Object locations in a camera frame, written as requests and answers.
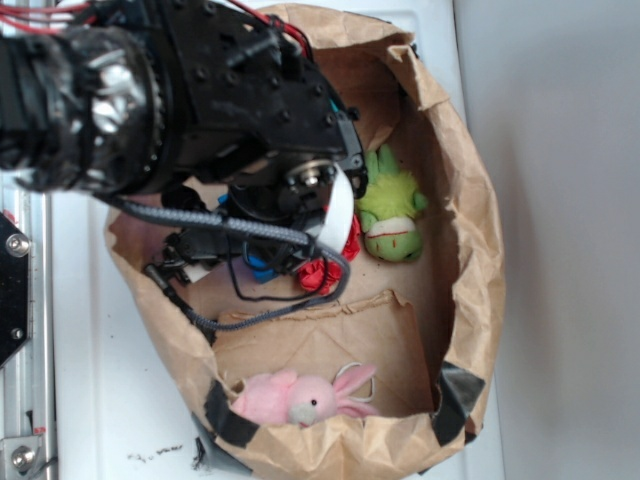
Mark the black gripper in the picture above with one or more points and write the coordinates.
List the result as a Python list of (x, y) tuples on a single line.
[(191, 254)]

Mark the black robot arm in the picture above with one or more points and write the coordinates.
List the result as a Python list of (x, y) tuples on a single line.
[(203, 116)]

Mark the crumpled red paper ball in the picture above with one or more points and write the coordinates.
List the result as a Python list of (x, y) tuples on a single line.
[(319, 276)]

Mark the pink plush bunny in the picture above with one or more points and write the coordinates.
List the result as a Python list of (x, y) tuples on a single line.
[(304, 400)]

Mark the green plush frog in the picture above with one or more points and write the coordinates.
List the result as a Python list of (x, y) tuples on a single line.
[(389, 209)]

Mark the brown paper bag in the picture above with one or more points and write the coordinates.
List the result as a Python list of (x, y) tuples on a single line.
[(431, 327)]

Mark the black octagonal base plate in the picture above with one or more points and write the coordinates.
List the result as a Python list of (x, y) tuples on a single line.
[(15, 287)]

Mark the aluminium extrusion rail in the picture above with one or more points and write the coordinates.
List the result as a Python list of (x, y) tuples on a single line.
[(28, 406)]

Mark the metal corner bracket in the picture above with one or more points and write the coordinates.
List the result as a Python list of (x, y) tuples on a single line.
[(21, 457)]

